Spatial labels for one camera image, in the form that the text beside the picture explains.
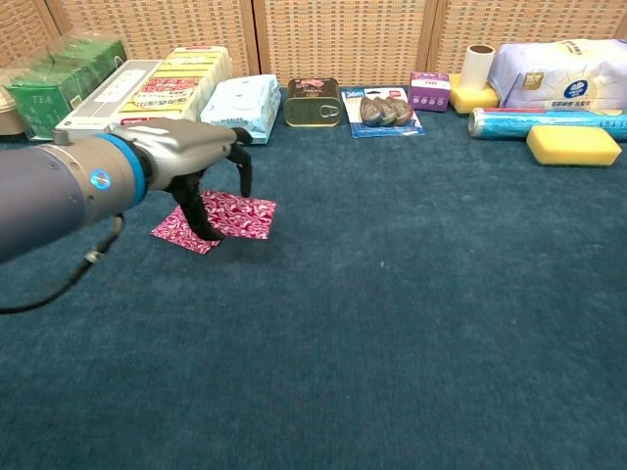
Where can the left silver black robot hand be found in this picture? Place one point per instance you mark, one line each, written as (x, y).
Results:
(186, 142)

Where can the pink patterned packet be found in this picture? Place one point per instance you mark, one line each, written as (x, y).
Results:
(171, 230)

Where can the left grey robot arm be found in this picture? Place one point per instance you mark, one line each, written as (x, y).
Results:
(49, 196)

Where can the yellow sponge multipack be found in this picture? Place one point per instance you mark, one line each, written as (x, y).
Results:
(186, 73)

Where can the light blue wet wipes pack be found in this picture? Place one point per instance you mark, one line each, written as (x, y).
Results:
(245, 103)

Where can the white power strip box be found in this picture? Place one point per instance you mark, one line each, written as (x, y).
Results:
(112, 93)

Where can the woven rattan screen panel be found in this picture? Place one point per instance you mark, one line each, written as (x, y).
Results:
(147, 29)
(19, 29)
(343, 39)
(539, 19)

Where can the gold black meat tin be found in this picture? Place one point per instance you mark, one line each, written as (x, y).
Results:
(311, 108)

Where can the clear box green tea bags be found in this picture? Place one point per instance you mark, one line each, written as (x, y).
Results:
(39, 105)

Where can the small purple box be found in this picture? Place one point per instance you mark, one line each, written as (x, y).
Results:
(428, 93)

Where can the yellow sponge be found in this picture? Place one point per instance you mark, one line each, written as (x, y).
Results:
(573, 144)
(470, 100)

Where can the teal felt table cover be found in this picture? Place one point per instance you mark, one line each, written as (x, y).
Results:
(392, 343)

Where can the white paper roll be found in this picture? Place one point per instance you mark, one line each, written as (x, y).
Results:
(477, 68)

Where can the blue food wrap roll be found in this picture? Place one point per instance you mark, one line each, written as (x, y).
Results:
(504, 125)

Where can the large white tissue pack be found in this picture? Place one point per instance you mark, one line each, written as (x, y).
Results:
(553, 78)

